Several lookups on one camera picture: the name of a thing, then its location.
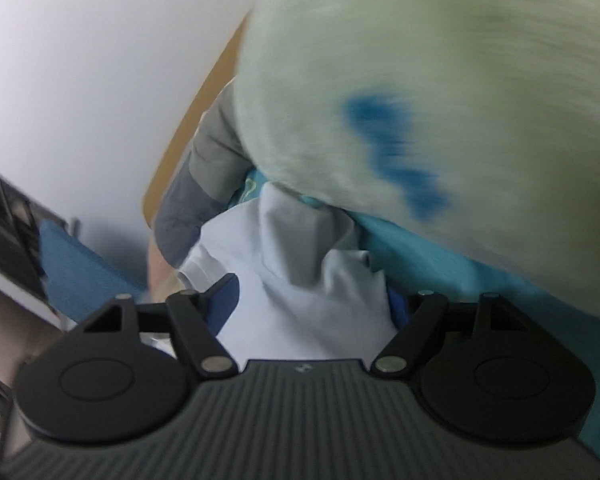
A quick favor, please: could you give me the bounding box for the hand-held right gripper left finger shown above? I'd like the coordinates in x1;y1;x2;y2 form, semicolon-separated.
72;273;241;379

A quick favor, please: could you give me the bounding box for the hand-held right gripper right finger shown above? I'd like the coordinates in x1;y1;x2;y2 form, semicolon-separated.
369;287;530;377

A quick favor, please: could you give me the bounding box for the white garment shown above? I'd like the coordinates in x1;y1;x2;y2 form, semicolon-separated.
176;194;402;362

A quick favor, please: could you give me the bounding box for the teal cloth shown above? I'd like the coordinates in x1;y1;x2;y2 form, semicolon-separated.
228;169;600;467

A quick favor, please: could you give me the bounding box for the grey garment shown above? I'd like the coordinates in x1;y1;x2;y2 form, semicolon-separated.
154;79;262;269

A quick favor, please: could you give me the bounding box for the blue cloth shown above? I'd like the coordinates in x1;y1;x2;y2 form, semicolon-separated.
38;219;149;324

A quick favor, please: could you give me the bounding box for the wooden board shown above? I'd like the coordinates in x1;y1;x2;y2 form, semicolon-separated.
140;14;254;227

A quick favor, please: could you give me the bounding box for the dark shelf unit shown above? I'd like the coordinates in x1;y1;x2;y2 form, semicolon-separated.
0;160;49;306

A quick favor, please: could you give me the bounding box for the pale green garment blue print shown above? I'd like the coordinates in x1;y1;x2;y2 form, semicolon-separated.
232;0;600;313

